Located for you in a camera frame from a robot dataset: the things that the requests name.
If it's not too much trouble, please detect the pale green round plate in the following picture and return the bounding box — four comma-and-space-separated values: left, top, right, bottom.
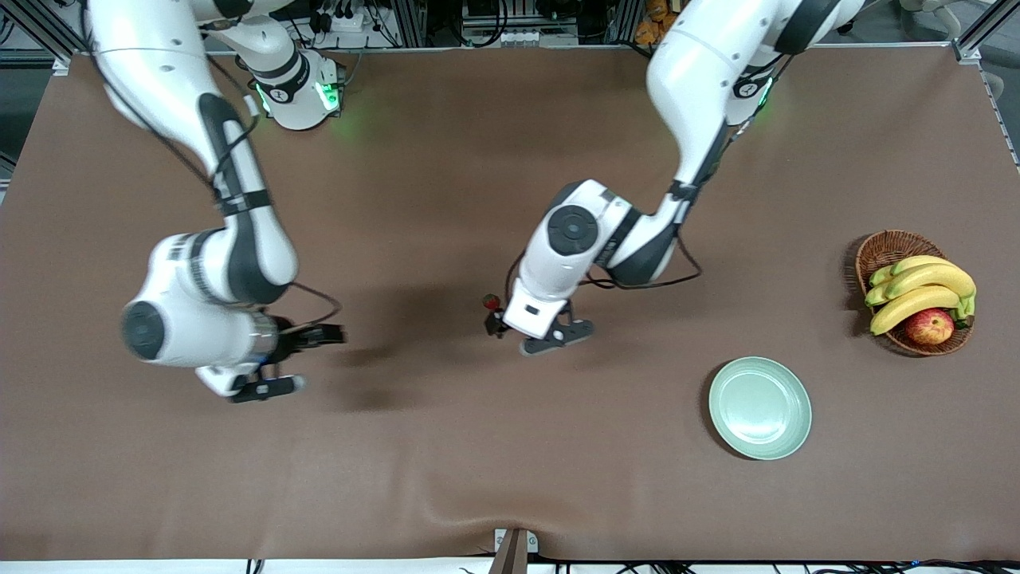
708, 356, 813, 461

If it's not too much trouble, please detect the brown table cover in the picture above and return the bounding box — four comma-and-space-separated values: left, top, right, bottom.
0, 46, 1020, 561

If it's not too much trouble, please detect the metal table clamp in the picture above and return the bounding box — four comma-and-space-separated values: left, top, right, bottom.
488, 528, 539, 574

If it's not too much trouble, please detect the white power strip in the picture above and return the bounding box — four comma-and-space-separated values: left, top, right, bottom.
312, 4, 377, 34

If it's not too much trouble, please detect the orange bread rolls pile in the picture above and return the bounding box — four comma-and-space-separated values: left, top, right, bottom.
634, 0, 680, 45

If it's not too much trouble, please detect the brown wicker basket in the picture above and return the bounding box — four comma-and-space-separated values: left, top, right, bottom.
854, 230, 975, 357

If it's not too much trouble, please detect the red apple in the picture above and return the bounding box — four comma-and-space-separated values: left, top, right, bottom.
904, 308, 955, 346

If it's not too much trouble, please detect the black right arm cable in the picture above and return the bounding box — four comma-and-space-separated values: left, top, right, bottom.
191, 16, 343, 332

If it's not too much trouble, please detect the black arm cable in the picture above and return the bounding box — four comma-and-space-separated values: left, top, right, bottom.
191, 16, 343, 332
504, 56, 790, 320

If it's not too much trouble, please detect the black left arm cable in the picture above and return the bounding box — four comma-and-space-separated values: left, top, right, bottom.
504, 56, 790, 320

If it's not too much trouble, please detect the aluminium frame post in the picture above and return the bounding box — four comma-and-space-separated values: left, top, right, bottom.
389, 0, 429, 49

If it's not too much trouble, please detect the aluminium frame corner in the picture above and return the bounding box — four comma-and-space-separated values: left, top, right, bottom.
952, 32, 989, 65

